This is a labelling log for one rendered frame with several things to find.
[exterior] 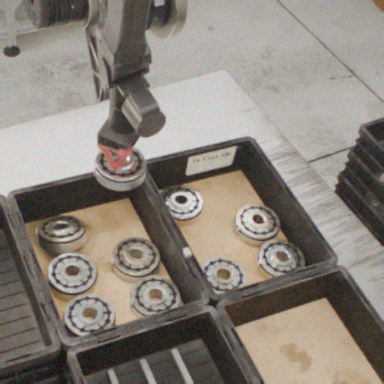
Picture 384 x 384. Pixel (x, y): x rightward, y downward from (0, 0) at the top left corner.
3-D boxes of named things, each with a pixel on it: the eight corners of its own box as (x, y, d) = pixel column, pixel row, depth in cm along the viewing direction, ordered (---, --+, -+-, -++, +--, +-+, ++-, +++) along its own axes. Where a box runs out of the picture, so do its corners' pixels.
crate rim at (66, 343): (5, 199, 144) (4, 191, 142) (134, 168, 153) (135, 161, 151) (64, 355, 122) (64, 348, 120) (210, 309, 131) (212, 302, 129)
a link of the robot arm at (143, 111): (142, 34, 114) (96, 52, 112) (174, 75, 108) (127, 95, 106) (146, 86, 124) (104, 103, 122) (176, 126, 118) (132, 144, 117)
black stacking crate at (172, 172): (132, 197, 160) (136, 163, 151) (241, 170, 169) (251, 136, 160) (203, 333, 139) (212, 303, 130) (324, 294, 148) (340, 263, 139)
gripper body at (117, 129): (148, 120, 130) (152, 90, 124) (127, 153, 124) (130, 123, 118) (118, 109, 131) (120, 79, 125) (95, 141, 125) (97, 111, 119)
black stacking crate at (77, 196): (9, 227, 151) (5, 193, 142) (131, 197, 160) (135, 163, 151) (65, 378, 130) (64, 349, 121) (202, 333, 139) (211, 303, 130)
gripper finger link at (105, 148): (140, 158, 135) (144, 124, 128) (125, 182, 131) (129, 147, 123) (109, 147, 136) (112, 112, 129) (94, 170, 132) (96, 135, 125)
